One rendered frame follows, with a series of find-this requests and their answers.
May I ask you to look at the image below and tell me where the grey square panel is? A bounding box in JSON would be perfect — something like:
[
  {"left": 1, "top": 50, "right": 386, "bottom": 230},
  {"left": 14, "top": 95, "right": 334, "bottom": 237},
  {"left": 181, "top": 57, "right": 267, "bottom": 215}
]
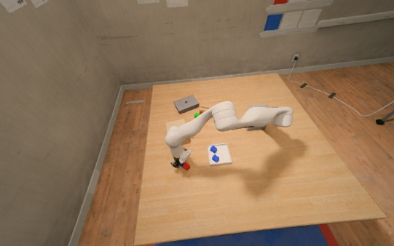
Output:
[{"left": 173, "top": 95, "right": 199, "bottom": 112}]

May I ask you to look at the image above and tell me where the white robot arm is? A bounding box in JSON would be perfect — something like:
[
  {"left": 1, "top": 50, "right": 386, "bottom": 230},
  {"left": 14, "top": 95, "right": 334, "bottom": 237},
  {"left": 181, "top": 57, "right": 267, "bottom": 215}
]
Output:
[{"left": 165, "top": 101, "right": 293, "bottom": 164}]

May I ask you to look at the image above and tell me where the red block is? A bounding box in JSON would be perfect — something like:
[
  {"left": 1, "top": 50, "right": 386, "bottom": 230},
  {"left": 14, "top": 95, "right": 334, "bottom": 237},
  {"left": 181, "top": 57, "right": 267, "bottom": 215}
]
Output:
[{"left": 182, "top": 162, "right": 190, "bottom": 170}]

